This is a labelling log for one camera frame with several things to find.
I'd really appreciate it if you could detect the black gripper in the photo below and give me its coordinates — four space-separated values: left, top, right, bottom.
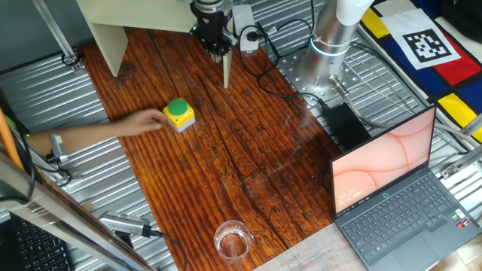
194 7 236 64

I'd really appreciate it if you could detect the green push button yellow box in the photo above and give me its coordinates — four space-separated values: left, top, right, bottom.
162 98 197 133

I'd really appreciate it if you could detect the bare human forearm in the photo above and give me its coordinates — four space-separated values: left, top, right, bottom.
26 122 127 156

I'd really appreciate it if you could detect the beige wooden shelf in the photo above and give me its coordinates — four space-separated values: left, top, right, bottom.
76 0 234 89

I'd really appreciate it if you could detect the bare human hand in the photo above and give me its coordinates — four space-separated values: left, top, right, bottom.
119 108 169 137

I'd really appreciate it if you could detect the white power strip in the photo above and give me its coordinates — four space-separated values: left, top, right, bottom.
232 4 261 53

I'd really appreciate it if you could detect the glossy wood grain board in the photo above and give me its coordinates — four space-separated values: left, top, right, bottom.
77 28 342 271

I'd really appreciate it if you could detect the black power adapter brick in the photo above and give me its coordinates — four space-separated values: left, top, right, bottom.
323 102 373 152

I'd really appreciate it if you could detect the clear glass beaker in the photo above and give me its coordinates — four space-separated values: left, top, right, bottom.
213 220 256 265

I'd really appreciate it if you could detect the white fiducial tag paper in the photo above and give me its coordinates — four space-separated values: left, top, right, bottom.
380 8 462 71

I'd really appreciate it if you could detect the orange pole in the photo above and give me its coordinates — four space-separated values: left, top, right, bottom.
0 107 26 171

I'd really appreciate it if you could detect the colour block patterned cloth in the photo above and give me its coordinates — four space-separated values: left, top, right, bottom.
357 0 482 144

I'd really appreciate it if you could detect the grey laptop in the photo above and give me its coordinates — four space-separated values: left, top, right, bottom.
329 104 482 271

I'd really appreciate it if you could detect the black bag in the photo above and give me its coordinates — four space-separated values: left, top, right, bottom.
440 0 482 43

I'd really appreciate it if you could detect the aluminium profile bar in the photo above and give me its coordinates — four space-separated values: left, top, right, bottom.
438 112 482 180

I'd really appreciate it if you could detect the black keyboard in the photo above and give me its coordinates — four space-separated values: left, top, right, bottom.
10 216 75 271

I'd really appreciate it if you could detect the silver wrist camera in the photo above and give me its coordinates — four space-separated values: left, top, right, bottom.
224 22 240 47

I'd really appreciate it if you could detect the black power plug cable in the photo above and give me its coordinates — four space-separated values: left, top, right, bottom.
238 24 282 80

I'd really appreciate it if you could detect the black adapter cable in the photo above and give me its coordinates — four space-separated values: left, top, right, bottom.
258 22 332 111

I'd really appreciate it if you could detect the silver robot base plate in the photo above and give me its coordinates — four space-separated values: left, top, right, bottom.
277 47 363 106

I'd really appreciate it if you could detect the thick grey robot cable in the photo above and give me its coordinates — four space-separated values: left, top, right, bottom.
329 74 482 151

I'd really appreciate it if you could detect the aluminium camera pole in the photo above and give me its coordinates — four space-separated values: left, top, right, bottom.
32 0 87 73

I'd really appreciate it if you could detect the small grey camera on mount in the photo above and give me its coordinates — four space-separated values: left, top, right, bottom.
44 134 82 185

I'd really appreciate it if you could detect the silver depth camera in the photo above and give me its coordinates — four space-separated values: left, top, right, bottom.
98 210 152 238

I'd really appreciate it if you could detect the black camera cable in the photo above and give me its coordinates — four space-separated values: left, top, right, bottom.
149 228 188 271

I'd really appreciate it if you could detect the shiny metal frame bar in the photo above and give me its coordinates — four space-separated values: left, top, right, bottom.
0 150 156 271

